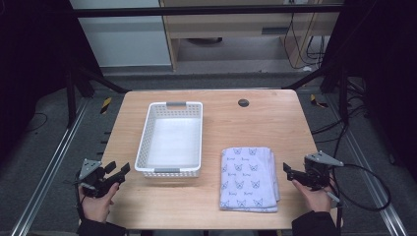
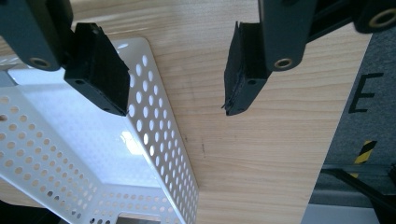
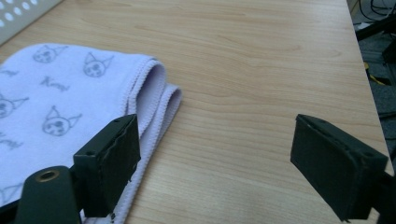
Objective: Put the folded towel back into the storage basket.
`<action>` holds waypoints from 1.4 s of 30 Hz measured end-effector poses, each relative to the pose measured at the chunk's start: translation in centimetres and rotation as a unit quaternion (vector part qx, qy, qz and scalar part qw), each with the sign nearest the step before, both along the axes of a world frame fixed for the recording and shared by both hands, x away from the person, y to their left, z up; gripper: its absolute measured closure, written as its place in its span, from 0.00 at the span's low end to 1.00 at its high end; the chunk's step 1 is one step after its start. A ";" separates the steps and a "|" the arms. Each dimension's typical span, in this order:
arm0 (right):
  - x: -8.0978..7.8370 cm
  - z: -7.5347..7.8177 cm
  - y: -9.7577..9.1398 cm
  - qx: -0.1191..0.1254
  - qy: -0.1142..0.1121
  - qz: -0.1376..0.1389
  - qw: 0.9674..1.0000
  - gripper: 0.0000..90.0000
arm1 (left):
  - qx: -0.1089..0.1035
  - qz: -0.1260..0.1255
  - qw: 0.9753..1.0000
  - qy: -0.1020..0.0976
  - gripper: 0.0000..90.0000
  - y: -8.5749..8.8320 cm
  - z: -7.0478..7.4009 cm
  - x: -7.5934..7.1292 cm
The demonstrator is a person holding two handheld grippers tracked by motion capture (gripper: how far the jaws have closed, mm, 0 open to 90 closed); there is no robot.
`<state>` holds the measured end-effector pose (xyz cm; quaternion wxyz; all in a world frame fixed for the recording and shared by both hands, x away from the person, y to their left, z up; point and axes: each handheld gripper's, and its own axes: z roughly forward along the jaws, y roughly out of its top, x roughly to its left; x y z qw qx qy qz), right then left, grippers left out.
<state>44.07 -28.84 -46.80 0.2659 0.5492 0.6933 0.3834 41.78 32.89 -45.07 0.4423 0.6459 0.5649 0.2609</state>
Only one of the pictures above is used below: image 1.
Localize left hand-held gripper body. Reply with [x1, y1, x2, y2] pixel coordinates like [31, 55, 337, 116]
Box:
[76, 158, 127, 199]

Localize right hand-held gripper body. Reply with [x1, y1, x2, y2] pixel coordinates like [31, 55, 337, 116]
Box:
[302, 149, 345, 192]

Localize light blue patterned towel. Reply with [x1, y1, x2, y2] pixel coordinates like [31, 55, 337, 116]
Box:
[218, 146, 281, 213]

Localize white perforated plastic basket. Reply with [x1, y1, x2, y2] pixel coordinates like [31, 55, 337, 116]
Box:
[134, 100, 204, 179]

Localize person's right hand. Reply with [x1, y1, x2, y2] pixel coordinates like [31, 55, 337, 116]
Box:
[291, 178, 336, 214]

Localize person's left hand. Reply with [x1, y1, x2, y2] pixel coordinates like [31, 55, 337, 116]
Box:
[78, 181, 121, 224]

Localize yellow black hazard tape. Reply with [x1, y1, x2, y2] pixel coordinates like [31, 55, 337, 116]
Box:
[309, 93, 329, 109]
[99, 96, 113, 115]

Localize black metal stand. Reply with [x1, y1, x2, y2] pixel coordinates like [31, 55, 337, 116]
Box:
[282, 64, 350, 126]
[64, 64, 131, 130]

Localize dark curtain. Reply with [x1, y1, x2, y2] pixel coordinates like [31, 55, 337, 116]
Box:
[321, 0, 417, 185]
[0, 0, 103, 165]

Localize white cabinet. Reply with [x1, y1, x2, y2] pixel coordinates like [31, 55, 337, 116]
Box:
[69, 0, 173, 69]

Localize light wooden desk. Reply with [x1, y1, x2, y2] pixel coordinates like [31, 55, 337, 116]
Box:
[158, 0, 344, 71]

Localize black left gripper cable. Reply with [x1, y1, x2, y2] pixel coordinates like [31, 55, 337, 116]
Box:
[74, 179, 87, 221]

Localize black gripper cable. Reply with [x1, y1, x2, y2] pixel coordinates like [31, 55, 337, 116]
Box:
[326, 162, 392, 236]
[74, 179, 87, 221]

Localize metal floor rail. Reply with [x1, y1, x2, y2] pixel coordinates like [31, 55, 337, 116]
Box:
[10, 97, 90, 236]
[326, 93, 409, 236]

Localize black floor cables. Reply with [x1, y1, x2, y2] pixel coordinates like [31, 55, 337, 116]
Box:
[310, 77, 374, 160]

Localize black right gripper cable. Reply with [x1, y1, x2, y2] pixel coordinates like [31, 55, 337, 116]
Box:
[326, 162, 392, 236]

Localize thin black floor cable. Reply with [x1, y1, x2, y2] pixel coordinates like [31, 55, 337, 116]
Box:
[25, 112, 49, 134]

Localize black hanging cables bundle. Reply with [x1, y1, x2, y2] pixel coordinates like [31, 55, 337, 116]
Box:
[282, 12, 327, 71]

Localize black horizontal frame bar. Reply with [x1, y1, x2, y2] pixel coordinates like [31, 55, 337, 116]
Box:
[69, 4, 344, 19]

